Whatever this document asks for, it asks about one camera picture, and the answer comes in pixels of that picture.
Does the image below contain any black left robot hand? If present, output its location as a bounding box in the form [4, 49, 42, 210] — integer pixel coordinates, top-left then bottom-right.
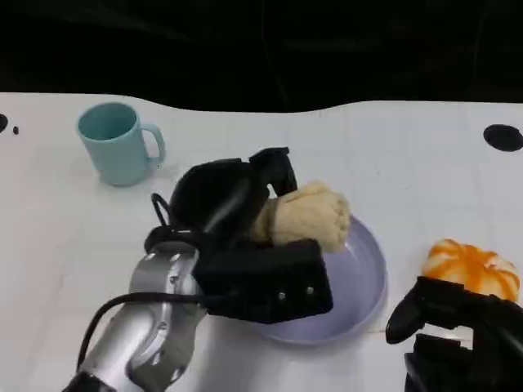
[168, 146, 299, 247]

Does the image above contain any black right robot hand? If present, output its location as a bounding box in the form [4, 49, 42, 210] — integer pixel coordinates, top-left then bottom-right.
[386, 276, 523, 392]

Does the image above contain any orange and white bread roll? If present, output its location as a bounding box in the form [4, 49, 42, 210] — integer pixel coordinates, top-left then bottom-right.
[421, 238, 522, 304]

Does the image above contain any pale green mug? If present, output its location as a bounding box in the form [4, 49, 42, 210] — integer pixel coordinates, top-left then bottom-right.
[76, 101, 168, 187]

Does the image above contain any lilac plate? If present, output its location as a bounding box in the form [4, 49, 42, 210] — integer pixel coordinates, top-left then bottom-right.
[244, 214, 388, 348]

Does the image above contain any large black table grommet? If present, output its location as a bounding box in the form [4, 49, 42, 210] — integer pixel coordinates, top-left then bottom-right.
[483, 124, 523, 153]

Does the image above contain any looped black wrist cable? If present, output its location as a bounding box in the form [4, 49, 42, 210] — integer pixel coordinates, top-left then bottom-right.
[145, 192, 199, 248]

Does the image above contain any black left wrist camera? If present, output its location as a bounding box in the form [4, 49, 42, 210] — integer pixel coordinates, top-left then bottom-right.
[192, 238, 334, 326]

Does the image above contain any long black arm cable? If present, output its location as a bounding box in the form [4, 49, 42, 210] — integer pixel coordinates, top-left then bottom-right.
[76, 292, 230, 373]

